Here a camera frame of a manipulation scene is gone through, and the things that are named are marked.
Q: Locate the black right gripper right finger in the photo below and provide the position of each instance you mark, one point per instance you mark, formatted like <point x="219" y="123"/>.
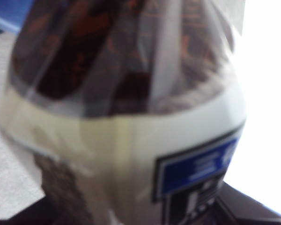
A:
<point x="253" y="211"/>

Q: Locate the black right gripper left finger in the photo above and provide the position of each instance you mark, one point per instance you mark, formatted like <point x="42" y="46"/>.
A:
<point x="35" y="216"/>

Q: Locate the dark oolong tea bottle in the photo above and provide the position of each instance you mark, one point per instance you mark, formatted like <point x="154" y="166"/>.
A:
<point x="121" y="98"/>

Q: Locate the blue ribbed plastic cup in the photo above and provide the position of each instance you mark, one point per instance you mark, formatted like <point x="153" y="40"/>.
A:
<point x="7" y="11"/>

